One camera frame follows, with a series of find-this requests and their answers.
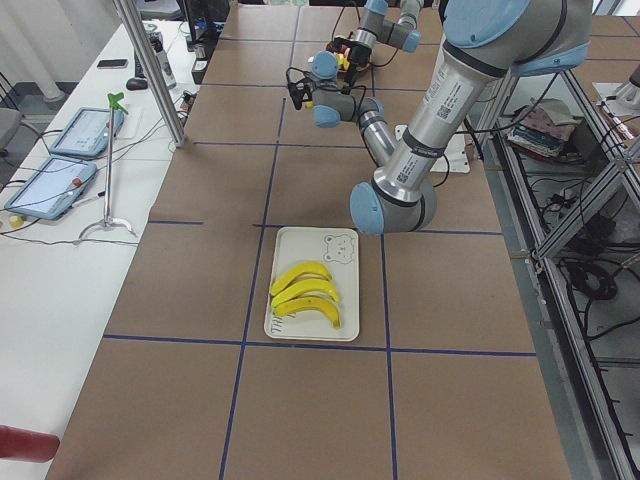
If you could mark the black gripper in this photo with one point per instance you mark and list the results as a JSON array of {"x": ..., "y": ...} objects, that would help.
[
  {"x": 356, "y": 54},
  {"x": 299, "y": 95}
]

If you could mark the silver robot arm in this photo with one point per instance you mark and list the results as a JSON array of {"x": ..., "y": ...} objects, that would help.
[
  {"x": 375, "y": 28},
  {"x": 482, "y": 42}
]

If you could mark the brown wicker basket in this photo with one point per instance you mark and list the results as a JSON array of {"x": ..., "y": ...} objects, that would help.
[{"x": 358, "y": 68}]

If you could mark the yellow bell pepper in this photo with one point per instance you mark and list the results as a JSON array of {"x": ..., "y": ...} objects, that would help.
[{"x": 343, "y": 63}]

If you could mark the grey water bottle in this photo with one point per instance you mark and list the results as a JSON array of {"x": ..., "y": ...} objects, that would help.
[{"x": 162, "y": 58}]

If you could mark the white bear tray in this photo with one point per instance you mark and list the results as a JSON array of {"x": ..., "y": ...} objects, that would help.
[{"x": 338, "y": 250}]

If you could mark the black computer mouse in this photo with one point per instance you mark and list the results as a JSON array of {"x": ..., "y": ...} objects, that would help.
[{"x": 136, "y": 84}]

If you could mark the black smartphone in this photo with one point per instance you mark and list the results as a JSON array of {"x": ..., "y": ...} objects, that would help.
[{"x": 119, "y": 63}]

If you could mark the far teach pendant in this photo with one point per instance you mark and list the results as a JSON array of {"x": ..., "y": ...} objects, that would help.
[{"x": 85, "y": 136}]

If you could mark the teach pendant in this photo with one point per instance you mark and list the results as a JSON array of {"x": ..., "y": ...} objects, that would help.
[
  {"x": 52, "y": 190},
  {"x": 85, "y": 136}
]

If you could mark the near teach pendant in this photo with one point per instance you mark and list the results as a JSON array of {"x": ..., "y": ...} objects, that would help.
[{"x": 52, "y": 190}]

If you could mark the red cylinder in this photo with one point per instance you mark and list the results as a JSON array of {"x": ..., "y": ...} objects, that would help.
[{"x": 27, "y": 445}]

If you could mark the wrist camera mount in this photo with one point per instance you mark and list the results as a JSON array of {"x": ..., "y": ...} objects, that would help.
[
  {"x": 295, "y": 88},
  {"x": 341, "y": 43}
]

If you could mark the aluminium frame post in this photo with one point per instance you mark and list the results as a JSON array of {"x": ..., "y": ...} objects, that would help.
[{"x": 131, "y": 19}]

